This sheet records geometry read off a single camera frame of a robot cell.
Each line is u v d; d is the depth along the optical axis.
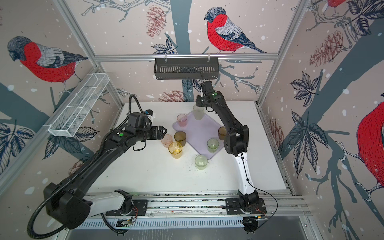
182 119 1.06
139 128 0.60
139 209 0.73
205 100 0.71
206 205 0.76
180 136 1.01
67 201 0.37
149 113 0.70
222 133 0.98
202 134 1.01
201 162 0.89
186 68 1.06
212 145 0.94
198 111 1.13
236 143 0.60
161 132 0.71
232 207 0.73
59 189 0.39
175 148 0.92
